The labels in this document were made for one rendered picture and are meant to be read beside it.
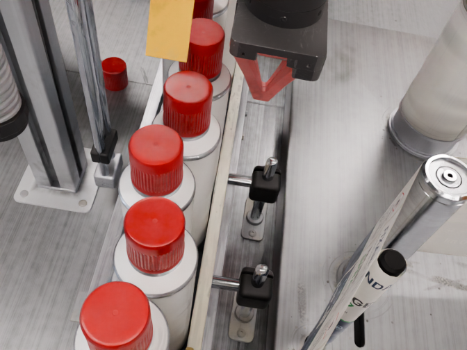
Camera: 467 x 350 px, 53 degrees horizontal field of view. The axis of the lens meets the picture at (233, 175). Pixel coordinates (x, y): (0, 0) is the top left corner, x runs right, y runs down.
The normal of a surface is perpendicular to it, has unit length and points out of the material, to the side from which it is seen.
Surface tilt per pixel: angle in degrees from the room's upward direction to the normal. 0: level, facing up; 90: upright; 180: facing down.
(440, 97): 92
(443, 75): 88
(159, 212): 3
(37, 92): 90
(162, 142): 3
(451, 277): 0
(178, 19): 57
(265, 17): 90
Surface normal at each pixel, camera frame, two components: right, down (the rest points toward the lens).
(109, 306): 0.15, -0.53
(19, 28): -0.12, 0.81
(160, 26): -0.04, 0.38
